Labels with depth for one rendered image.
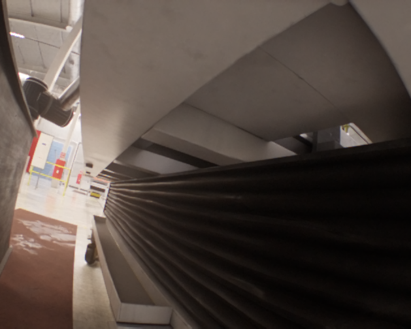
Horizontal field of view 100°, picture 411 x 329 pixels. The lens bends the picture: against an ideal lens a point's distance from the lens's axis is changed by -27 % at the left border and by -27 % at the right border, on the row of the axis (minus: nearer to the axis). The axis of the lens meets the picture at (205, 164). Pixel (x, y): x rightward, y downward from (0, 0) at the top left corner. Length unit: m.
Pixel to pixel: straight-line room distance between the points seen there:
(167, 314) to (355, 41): 0.60
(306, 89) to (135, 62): 0.20
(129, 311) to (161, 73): 0.49
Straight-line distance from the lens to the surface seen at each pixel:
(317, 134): 0.60
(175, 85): 0.23
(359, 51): 0.25
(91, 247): 2.13
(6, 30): 0.56
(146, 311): 0.57
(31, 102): 1.78
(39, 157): 8.91
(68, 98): 1.84
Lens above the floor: 0.66
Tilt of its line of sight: 12 degrees up
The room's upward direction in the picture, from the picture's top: 13 degrees clockwise
